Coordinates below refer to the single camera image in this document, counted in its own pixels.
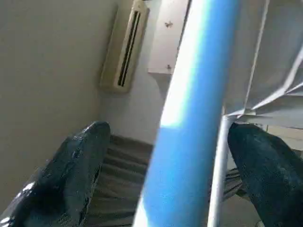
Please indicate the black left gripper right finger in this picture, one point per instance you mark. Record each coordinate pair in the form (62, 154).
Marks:
(274, 175)

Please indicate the white wall box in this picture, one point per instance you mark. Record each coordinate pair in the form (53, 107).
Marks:
(165, 38)

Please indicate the white plastic table leg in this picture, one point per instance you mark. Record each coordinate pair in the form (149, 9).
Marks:
(189, 118)

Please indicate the white wall air conditioner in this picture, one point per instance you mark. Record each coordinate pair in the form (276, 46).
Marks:
(124, 47)

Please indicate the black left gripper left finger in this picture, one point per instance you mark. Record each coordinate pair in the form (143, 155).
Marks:
(61, 184)

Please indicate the white plastic table top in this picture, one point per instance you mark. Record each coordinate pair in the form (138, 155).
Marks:
(274, 52)

